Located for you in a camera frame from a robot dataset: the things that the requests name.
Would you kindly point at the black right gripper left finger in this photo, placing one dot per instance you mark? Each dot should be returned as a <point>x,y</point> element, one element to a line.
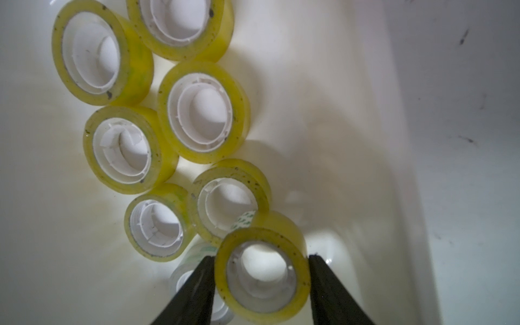
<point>194,302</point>

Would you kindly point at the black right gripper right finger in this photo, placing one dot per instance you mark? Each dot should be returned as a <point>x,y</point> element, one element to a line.
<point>331,303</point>

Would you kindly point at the clear grey tape roll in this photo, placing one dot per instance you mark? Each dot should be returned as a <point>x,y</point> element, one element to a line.
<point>221,313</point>

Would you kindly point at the yellow transparent tape roll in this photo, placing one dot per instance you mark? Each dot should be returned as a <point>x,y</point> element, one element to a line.
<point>184,30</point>
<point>98,55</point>
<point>224,192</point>
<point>157,223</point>
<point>126,149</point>
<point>204,112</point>

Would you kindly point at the white storage box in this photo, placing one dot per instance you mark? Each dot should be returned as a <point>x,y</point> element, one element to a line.
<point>328,130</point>

